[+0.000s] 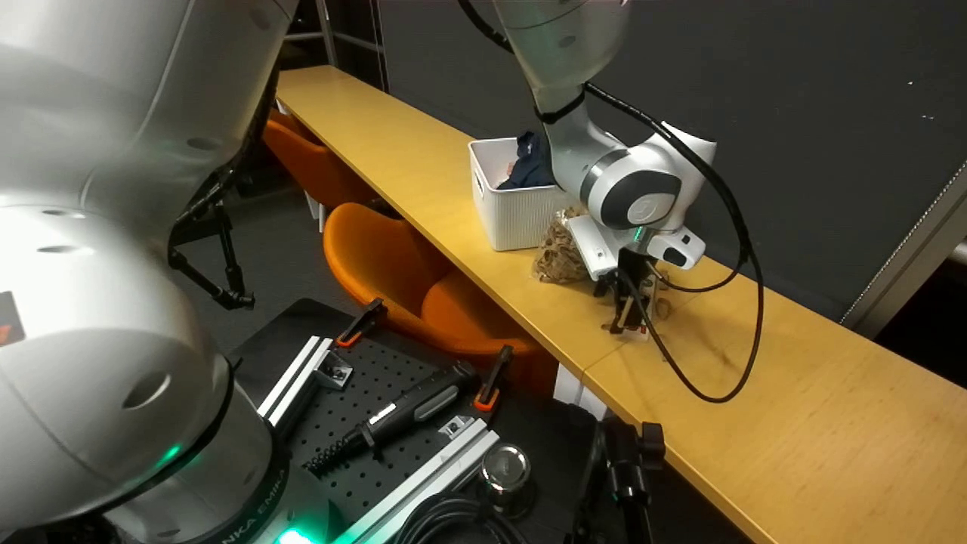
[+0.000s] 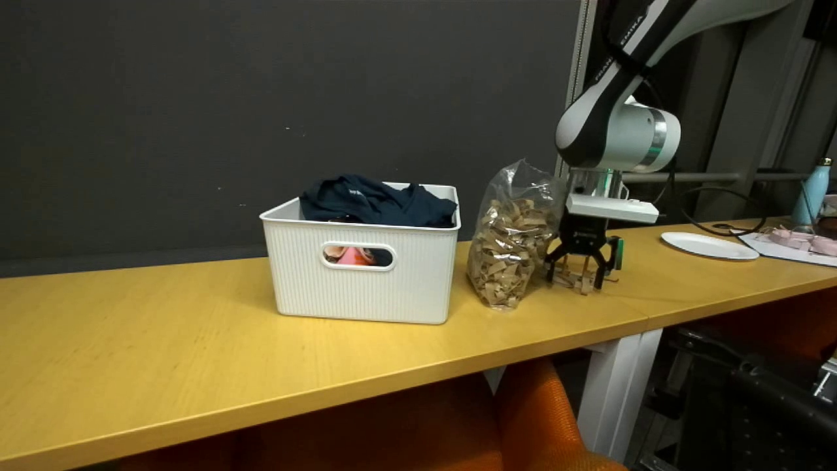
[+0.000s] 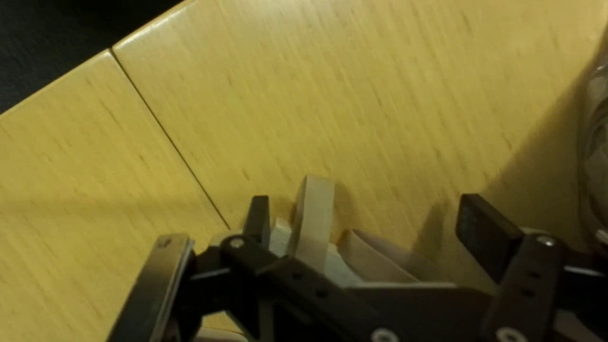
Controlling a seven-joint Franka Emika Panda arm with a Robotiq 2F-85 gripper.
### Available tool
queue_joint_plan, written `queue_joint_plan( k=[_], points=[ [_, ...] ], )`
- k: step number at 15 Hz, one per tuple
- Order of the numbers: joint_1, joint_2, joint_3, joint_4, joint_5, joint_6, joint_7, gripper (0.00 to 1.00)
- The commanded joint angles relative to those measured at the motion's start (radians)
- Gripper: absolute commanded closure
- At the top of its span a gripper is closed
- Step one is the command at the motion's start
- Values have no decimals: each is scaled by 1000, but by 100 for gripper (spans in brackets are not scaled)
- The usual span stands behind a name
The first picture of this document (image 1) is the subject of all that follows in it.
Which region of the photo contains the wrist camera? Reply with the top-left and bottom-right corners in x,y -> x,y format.
565,215 -> 629,282

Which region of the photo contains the dark blue cloth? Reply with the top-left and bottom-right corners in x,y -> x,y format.
497,131 -> 557,190

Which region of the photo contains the silver round push button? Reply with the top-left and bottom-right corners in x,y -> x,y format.
479,444 -> 534,518

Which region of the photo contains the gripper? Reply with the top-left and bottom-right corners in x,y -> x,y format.
601,246 -> 658,338

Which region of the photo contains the black and orange clamp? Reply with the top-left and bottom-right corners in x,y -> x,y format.
335,298 -> 388,349
473,345 -> 515,413

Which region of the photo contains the black handheld enabling switch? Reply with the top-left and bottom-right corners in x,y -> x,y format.
304,362 -> 481,478

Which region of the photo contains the bag of rubber bands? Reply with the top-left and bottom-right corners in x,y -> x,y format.
532,206 -> 599,285

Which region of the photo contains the orange chair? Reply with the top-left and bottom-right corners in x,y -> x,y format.
323,202 -> 560,397
261,108 -> 380,221

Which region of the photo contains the metal shelf frame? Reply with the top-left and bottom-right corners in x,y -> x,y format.
284,0 -> 391,90

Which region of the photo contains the black stand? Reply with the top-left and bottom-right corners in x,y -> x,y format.
580,418 -> 667,544

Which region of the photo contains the white ribbed plastic basket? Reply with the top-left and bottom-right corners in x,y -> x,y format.
468,136 -> 576,252

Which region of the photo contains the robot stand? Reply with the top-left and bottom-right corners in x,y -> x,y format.
225,297 -> 605,544

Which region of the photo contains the coil of black cable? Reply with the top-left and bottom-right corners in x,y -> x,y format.
391,490 -> 533,544

